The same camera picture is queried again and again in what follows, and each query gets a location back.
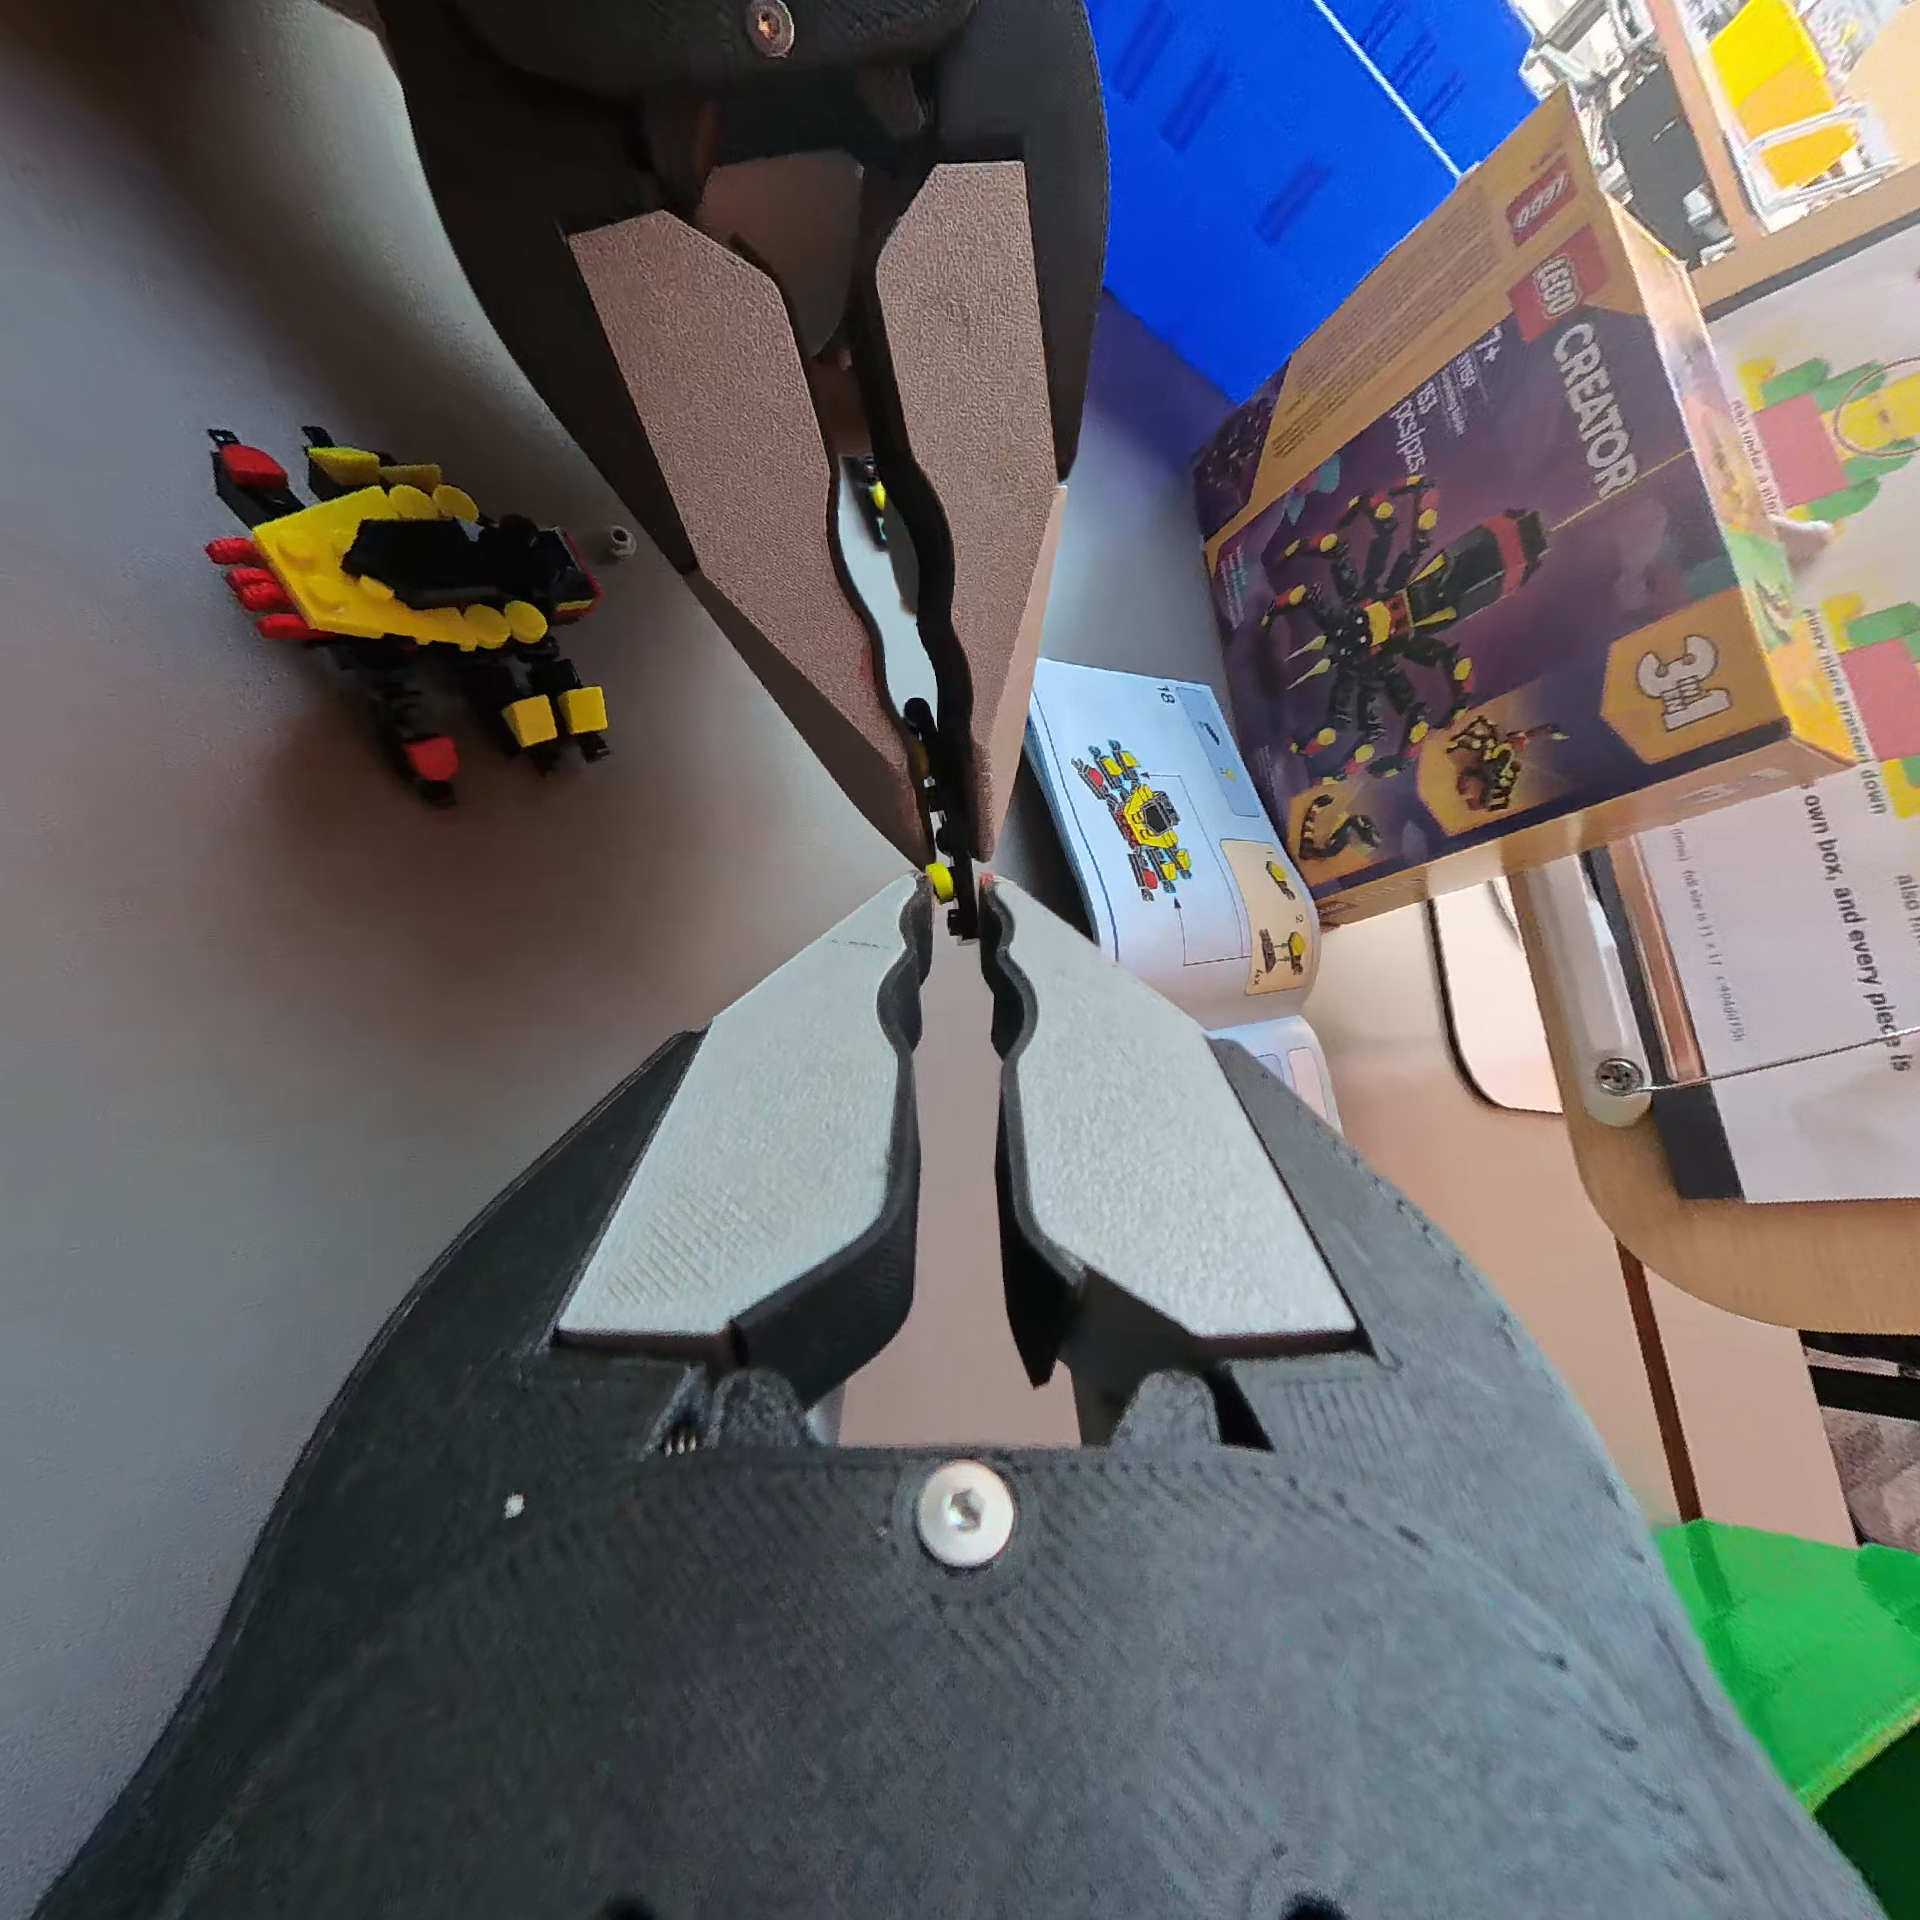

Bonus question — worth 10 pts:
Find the yellow black red lego model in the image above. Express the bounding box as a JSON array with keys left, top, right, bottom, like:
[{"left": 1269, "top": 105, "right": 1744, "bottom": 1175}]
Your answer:
[{"left": 205, "top": 427, "right": 615, "bottom": 809}]

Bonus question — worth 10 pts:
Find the purple lego set box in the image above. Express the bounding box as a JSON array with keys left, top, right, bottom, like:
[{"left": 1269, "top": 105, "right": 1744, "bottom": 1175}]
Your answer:
[{"left": 1192, "top": 83, "right": 1853, "bottom": 923}]

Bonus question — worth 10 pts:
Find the lego instruction booklet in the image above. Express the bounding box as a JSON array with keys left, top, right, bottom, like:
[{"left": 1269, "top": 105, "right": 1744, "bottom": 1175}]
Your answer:
[{"left": 1025, "top": 656, "right": 1344, "bottom": 1126}]

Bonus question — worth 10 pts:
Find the yellow storage bin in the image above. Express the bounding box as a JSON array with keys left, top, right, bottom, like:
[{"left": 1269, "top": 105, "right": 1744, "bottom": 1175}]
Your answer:
[{"left": 1711, "top": 0, "right": 1864, "bottom": 189}]

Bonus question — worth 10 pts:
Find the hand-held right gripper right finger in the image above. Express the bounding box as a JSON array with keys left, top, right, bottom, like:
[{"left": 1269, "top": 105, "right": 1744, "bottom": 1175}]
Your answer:
[{"left": 976, "top": 873, "right": 1363, "bottom": 1441}]

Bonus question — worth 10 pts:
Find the wooden side table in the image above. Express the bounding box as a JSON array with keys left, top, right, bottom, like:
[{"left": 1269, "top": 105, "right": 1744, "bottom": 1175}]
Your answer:
[{"left": 1506, "top": 839, "right": 1920, "bottom": 1525}]

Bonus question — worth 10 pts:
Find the green plastic bin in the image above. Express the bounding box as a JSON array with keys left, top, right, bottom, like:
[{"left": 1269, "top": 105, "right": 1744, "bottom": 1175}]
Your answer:
[{"left": 1651, "top": 1516, "right": 1920, "bottom": 1920}]

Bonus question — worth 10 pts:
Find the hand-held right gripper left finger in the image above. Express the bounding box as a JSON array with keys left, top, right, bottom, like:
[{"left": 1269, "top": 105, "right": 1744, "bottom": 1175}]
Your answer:
[{"left": 552, "top": 873, "right": 940, "bottom": 1412}]

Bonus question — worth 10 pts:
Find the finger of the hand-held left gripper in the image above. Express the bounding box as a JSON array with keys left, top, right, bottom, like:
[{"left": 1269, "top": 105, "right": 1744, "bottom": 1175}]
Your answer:
[
  {"left": 567, "top": 208, "right": 940, "bottom": 868},
  {"left": 853, "top": 158, "right": 1071, "bottom": 868}
]

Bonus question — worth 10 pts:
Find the black yellow-studded lego leg assembly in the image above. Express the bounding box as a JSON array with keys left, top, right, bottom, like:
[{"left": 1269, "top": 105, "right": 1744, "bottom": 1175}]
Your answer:
[{"left": 900, "top": 692, "right": 985, "bottom": 944}]

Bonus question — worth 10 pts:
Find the blue plastic crate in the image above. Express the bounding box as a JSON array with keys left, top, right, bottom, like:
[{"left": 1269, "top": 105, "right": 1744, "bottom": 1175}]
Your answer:
[{"left": 1083, "top": 0, "right": 1547, "bottom": 407}]

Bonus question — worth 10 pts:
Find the white tube with screw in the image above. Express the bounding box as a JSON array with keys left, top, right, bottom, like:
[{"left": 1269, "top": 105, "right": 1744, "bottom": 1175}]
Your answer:
[{"left": 1519, "top": 856, "right": 1655, "bottom": 1128}]

